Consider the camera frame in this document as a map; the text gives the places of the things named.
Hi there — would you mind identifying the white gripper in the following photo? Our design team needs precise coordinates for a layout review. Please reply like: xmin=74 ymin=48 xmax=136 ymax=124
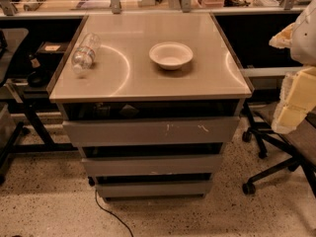
xmin=272 ymin=66 xmax=316 ymax=134

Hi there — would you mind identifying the grey bottom drawer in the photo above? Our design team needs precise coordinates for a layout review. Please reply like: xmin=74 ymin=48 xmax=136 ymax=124
xmin=96 ymin=181 xmax=212 ymax=198

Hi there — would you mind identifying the grey drawer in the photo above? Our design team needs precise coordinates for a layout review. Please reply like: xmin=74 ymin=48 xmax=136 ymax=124
xmin=96 ymin=181 xmax=212 ymax=198
xmin=82 ymin=154 xmax=223 ymax=177
xmin=63 ymin=117 xmax=239 ymax=147

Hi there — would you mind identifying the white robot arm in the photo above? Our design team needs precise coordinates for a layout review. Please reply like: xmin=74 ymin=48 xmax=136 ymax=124
xmin=269 ymin=1 xmax=316 ymax=134

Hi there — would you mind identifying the grey top drawer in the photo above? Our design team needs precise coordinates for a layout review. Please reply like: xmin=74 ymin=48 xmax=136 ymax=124
xmin=63 ymin=117 xmax=239 ymax=147

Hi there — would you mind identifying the grey middle drawer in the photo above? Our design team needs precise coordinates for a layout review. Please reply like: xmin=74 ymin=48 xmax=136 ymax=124
xmin=82 ymin=154 xmax=223 ymax=177

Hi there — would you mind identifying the grey drawer cabinet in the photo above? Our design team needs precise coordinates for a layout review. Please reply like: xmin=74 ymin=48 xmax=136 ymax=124
xmin=50 ymin=13 xmax=252 ymax=188

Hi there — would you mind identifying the black office chair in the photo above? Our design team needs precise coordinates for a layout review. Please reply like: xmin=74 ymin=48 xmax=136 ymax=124
xmin=242 ymin=102 xmax=316 ymax=197

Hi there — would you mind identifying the white bowl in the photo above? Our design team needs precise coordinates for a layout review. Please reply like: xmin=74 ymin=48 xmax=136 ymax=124
xmin=149 ymin=41 xmax=194 ymax=70

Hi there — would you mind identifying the clear plastic bottle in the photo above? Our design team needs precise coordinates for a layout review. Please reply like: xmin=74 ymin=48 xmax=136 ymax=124
xmin=71 ymin=33 xmax=101 ymax=75

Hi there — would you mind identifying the black box with label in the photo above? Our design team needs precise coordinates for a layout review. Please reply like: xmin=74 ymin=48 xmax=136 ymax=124
xmin=36 ymin=41 xmax=69 ymax=61

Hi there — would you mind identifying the black floor cable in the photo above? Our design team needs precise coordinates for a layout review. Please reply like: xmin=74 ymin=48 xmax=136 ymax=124
xmin=94 ymin=190 xmax=135 ymax=237

